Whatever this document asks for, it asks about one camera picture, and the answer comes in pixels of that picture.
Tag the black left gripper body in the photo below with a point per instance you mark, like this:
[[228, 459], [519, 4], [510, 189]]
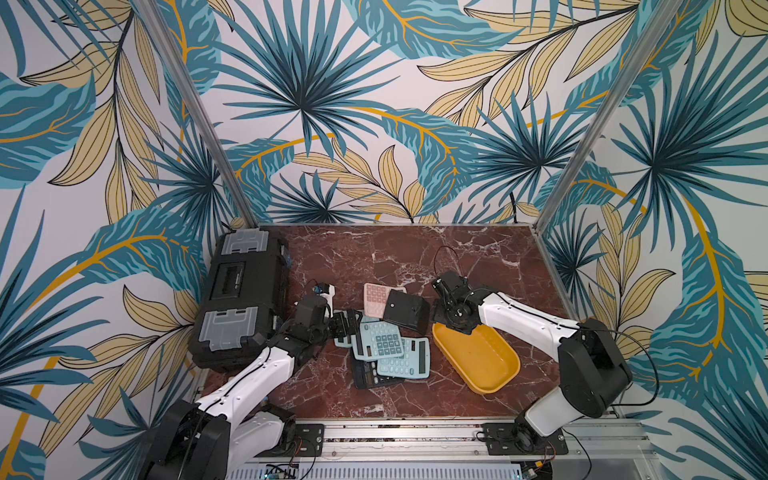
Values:
[[337, 327]]

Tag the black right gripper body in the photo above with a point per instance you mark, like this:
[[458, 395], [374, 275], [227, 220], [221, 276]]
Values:
[[448, 289]]

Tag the large teal calculator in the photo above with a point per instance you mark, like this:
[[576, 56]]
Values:
[[377, 340]]

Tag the black keyed calculator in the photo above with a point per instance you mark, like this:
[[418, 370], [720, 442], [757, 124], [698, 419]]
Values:
[[366, 376]]

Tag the yellow plastic tray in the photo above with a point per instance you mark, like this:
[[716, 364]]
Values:
[[483, 359]]

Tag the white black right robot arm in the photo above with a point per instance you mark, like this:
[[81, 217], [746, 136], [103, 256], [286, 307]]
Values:
[[592, 369]]

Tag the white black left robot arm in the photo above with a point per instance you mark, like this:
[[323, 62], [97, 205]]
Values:
[[212, 437]]

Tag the small teal calculator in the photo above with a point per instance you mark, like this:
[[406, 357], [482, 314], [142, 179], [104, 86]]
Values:
[[348, 323]]

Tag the pink calculator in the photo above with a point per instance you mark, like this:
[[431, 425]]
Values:
[[375, 298]]

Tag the black upside-down calculator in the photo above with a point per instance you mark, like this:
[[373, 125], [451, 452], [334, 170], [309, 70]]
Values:
[[408, 311]]

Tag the black plastic toolbox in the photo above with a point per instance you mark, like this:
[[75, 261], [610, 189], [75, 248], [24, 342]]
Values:
[[244, 300]]

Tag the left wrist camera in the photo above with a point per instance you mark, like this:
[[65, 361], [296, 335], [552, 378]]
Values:
[[326, 291]]

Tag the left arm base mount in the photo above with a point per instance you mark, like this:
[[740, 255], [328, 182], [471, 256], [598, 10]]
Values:
[[301, 440]]

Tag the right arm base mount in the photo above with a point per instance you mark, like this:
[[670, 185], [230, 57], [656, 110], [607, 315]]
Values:
[[513, 439]]

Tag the left aluminium corner post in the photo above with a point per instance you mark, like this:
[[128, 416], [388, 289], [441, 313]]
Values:
[[172, 58]]

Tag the aluminium corner post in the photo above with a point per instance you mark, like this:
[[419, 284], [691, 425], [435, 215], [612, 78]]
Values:
[[172, 58], [647, 40]]

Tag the aluminium front rail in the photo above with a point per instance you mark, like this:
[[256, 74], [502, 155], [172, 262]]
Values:
[[613, 448]]

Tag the right aluminium corner post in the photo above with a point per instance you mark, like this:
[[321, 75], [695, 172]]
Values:
[[647, 40]]

